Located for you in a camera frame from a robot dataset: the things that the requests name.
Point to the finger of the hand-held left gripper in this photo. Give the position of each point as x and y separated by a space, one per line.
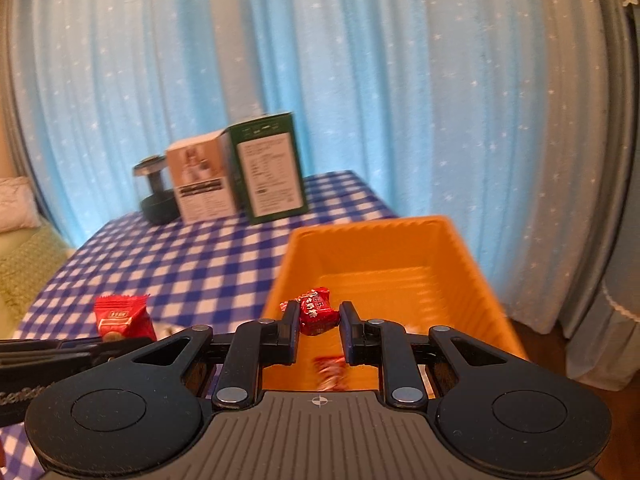
50 346
75 362

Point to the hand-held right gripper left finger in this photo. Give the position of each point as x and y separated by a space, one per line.
291 332

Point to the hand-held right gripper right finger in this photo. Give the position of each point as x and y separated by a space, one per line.
348 332

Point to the red white candy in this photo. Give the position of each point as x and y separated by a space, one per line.
316 311

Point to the red square snack packet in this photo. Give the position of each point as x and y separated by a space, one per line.
122 316

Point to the orange plastic basket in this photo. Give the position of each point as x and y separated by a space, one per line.
395 260

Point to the light green sofa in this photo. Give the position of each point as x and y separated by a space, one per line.
7 320

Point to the green zigzag cushion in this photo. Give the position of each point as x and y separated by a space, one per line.
30 265

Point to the blue white checkered tablecloth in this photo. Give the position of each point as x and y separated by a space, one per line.
200 260

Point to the beige embroidered cushion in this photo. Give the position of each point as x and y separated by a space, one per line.
15 205

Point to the green cardboard box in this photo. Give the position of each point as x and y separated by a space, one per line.
270 170

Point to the white cardboard box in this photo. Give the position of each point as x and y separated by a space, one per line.
202 180

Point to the dark glass humidifier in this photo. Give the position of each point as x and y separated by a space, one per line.
157 195

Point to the grey curtain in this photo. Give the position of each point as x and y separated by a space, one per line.
12 110
617 185

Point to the blue star curtain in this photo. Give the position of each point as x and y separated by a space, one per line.
350 70

